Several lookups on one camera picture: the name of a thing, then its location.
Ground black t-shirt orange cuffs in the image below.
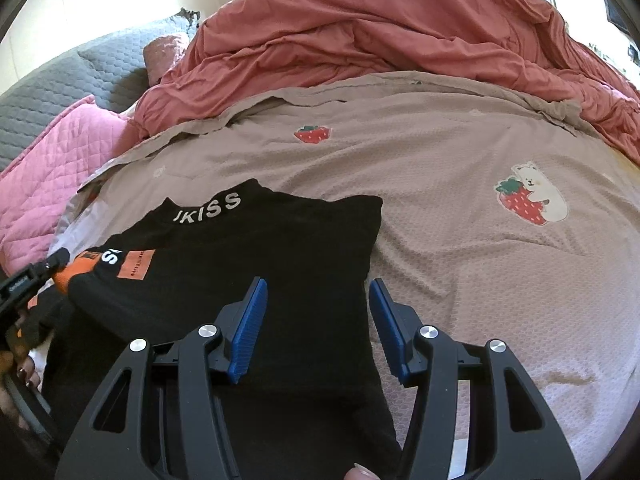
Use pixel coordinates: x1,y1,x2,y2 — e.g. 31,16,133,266
26,180,400,479

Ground person's left hand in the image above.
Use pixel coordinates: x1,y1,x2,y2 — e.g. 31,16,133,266
1,350,40,432

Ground person's right hand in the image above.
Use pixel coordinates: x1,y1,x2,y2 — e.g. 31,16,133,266
344,463,380,480

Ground pink quilted pillow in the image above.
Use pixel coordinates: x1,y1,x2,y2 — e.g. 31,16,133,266
0,96,140,275

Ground mauve strawberry bear bedsheet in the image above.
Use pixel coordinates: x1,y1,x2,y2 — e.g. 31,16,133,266
52,72,639,474

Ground grey quilted headboard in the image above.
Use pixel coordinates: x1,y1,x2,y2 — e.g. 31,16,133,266
1,9,202,168

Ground small dusty pink pillow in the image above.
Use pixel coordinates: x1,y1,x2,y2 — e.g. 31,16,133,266
142,32,190,87

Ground red crumpled duvet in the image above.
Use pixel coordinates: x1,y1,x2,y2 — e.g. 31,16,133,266
130,0,639,160

